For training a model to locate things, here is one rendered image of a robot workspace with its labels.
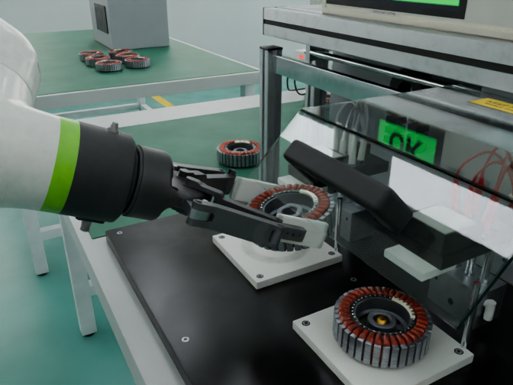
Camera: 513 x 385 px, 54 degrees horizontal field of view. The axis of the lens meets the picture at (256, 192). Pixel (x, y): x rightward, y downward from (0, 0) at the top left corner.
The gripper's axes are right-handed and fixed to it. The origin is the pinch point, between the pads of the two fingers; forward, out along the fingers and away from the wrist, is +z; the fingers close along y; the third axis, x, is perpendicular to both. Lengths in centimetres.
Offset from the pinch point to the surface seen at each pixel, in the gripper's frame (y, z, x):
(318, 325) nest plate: 6.6, 6.0, -11.4
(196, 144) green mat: -72, 15, -9
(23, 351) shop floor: -103, -7, -99
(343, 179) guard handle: 23.0, -12.9, 10.3
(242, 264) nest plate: -9.8, 2.8, -12.4
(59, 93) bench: -146, -11, -19
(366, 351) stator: 14.7, 6.2, -9.1
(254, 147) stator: -54, 23, -3
